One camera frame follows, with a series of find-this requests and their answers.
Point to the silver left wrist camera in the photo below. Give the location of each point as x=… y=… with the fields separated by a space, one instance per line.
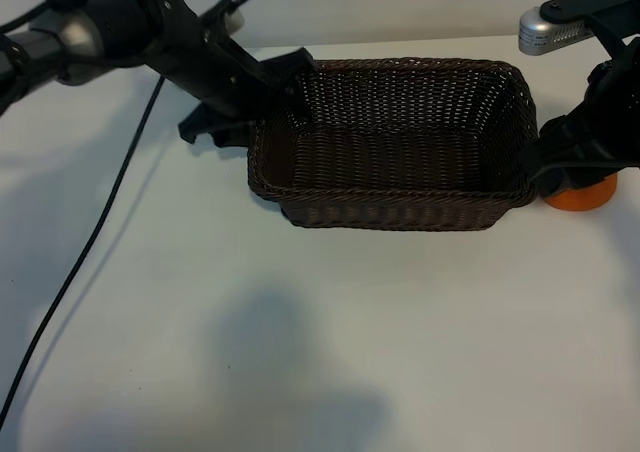
x=235 y=21

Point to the dark brown wicker basket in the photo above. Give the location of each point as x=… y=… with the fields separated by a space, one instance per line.
x=390 y=162

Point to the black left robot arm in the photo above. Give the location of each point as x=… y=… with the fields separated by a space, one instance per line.
x=75 y=37

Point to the orange fruit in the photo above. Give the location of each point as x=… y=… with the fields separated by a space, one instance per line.
x=582 y=199

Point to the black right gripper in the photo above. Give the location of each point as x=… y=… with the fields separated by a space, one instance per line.
x=620 y=104

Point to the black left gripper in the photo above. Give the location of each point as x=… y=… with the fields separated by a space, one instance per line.
x=210 y=67

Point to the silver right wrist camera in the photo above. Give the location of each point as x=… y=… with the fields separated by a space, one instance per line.
x=540 y=29

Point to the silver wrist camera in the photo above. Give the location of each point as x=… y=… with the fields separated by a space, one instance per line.
x=540 y=29
x=235 y=21

